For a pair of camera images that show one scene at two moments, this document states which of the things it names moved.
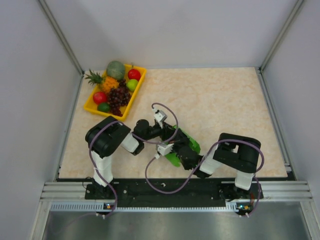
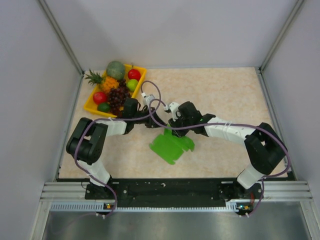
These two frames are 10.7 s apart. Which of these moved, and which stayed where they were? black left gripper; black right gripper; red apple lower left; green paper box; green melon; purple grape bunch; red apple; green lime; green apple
Moved: green paper box; black left gripper; black right gripper
Stayed: green apple; red apple lower left; red apple; purple grape bunch; green melon; green lime
